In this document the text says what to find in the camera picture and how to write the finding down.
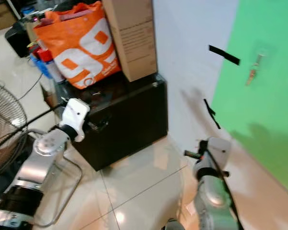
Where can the white paper scrap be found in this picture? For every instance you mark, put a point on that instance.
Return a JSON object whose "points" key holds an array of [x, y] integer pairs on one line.
{"points": [[189, 209]]}

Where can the clear wall hook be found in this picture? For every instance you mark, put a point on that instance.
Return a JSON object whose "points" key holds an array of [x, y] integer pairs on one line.
{"points": [[263, 50]]}

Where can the black glossy cabinet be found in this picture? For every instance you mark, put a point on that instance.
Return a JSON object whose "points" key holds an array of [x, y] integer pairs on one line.
{"points": [[129, 120]]}

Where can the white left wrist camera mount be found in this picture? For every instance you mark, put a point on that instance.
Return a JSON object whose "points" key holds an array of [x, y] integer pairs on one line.
{"points": [[77, 114]]}

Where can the wide black tape strip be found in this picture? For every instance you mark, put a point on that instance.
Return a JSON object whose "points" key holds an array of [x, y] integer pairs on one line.
{"points": [[224, 54]]}

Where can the thin black tape strip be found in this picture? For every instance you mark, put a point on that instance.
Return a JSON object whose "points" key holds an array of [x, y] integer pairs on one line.
{"points": [[211, 114]]}

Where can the dark robot foot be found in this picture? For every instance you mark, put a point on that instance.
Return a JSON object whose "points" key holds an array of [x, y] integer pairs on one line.
{"points": [[173, 224]]}

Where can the orange white shopping bag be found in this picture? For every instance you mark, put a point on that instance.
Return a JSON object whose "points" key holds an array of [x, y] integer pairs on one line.
{"points": [[79, 48]]}

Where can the blue plastic item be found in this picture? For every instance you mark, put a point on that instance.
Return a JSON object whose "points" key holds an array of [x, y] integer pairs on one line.
{"points": [[39, 66]]}

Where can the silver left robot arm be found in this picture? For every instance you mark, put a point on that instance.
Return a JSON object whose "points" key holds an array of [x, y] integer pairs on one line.
{"points": [[41, 160]]}

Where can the keys with red tag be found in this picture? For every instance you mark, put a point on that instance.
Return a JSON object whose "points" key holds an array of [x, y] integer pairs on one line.
{"points": [[252, 74]]}

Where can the chrome tube fan stand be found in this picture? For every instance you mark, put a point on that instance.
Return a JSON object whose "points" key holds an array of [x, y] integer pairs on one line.
{"points": [[74, 172]]}

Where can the black bin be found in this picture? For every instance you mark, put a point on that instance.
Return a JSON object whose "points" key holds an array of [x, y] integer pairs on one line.
{"points": [[15, 40]]}

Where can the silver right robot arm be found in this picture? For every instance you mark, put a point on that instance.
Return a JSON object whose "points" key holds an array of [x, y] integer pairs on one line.
{"points": [[213, 196]]}

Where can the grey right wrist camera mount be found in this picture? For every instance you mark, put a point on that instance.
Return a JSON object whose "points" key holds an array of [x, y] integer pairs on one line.
{"points": [[220, 149]]}

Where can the small brown cardboard box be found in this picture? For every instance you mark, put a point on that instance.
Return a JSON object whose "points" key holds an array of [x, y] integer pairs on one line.
{"points": [[2, 16]]}

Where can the red capped spray can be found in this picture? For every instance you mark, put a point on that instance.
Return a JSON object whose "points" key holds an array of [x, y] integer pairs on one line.
{"points": [[54, 67]]}

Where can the tall brown cardboard box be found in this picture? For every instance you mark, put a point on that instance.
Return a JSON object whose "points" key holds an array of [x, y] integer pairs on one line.
{"points": [[132, 38]]}

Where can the green wall sheet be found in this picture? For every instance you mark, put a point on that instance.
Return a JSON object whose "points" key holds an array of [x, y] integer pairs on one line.
{"points": [[271, 110]]}

